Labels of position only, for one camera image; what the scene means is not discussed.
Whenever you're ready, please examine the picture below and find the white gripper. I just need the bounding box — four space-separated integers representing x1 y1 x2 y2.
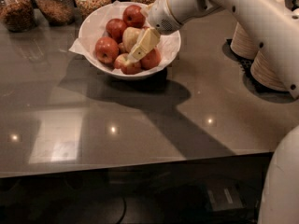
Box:
128 0 182 63

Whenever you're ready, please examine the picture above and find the yellow-red apple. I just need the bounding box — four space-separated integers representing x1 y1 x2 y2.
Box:
122 27 141 52

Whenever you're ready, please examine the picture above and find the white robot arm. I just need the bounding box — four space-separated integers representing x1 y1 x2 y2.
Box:
129 0 299 224

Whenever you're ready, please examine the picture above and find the red apple top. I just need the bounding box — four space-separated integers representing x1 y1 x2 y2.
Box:
122 5 146 28

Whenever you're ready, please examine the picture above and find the red apple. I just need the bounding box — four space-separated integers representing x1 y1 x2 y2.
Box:
106 19 127 43
95 36 119 64
140 49 161 70
122 5 146 28

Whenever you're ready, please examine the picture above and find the red apple upper left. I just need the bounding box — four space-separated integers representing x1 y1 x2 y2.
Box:
106 19 127 43

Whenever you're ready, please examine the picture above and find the white ceramic bowl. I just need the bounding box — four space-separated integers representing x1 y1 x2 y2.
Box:
78 1 182 81

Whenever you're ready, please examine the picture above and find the small hidden apple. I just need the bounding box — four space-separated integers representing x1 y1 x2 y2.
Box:
118 42 127 54

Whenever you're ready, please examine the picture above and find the red apple right front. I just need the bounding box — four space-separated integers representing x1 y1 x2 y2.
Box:
140 49 161 70

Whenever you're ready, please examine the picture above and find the red-yellow front apple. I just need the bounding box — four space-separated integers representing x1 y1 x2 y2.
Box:
114 53 142 75

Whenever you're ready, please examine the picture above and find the rear paper bowl stack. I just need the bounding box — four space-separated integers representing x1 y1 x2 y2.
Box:
230 23 258 60

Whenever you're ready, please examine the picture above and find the white paper liner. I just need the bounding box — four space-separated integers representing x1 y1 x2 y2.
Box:
68 0 179 77

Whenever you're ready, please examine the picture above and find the black rubber mat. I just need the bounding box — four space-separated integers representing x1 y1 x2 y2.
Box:
226 49 292 103

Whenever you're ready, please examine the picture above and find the glass jar far left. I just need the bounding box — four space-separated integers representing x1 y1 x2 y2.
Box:
0 0 36 32

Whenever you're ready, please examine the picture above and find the dark box under table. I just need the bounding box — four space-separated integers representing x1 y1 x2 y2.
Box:
206 185 245 212

